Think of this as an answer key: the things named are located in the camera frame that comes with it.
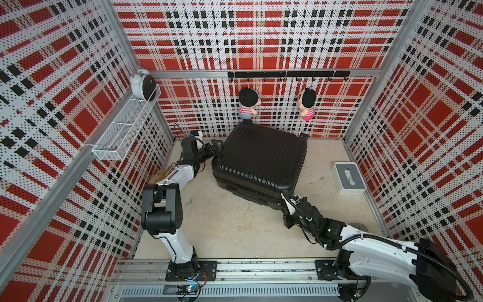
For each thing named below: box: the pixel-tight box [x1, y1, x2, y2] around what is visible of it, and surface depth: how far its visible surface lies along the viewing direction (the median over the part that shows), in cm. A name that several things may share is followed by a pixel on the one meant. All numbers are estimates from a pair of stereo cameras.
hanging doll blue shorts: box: [238, 86, 261, 120], surface depth 97 cm
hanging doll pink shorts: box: [297, 87, 317, 122], surface depth 97 cm
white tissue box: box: [331, 161, 368, 196], surface depth 98 cm
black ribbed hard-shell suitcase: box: [211, 119, 308, 211], surface depth 84 cm
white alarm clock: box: [129, 68, 157, 102], surface depth 80 cm
